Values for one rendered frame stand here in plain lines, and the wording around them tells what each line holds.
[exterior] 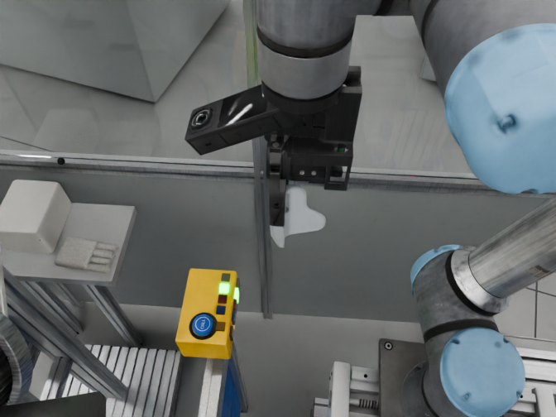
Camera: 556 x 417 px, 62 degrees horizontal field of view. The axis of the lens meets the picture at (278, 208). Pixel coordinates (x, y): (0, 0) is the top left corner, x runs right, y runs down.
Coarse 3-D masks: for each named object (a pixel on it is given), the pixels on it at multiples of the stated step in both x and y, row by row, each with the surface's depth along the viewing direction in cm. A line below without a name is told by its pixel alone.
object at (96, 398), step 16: (48, 400) 71; (64, 400) 71; (80, 400) 71; (96, 400) 71; (0, 416) 70; (16, 416) 70; (32, 416) 70; (48, 416) 70; (64, 416) 70; (80, 416) 70; (96, 416) 70
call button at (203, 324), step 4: (196, 316) 89; (200, 316) 89; (204, 316) 90; (208, 316) 90; (196, 320) 89; (200, 320) 89; (204, 320) 89; (208, 320) 89; (212, 320) 89; (196, 324) 88; (200, 324) 88; (204, 324) 88; (208, 324) 88; (212, 324) 89; (196, 328) 88; (200, 328) 88; (204, 328) 88; (208, 328) 88; (212, 328) 89; (196, 332) 88; (200, 332) 88; (204, 332) 88; (208, 332) 88
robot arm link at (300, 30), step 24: (264, 0) 32; (288, 0) 30; (312, 0) 30; (336, 0) 30; (360, 0) 30; (264, 24) 33; (288, 24) 32; (312, 24) 31; (336, 24) 32; (288, 48) 33; (312, 48) 33; (336, 48) 34
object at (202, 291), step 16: (192, 272) 96; (208, 272) 96; (224, 272) 96; (192, 288) 94; (208, 288) 94; (192, 304) 92; (208, 304) 92; (224, 304) 92; (192, 320) 90; (224, 320) 90; (176, 336) 88; (192, 336) 88; (208, 336) 88; (224, 336) 88; (192, 352) 92; (208, 352) 92; (224, 352) 91
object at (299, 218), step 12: (288, 192) 47; (300, 192) 47; (300, 204) 48; (288, 216) 49; (300, 216) 49; (312, 216) 49; (276, 228) 49; (288, 228) 50; (300, 228) 50; (312, 228) 50; (276, 240) 51
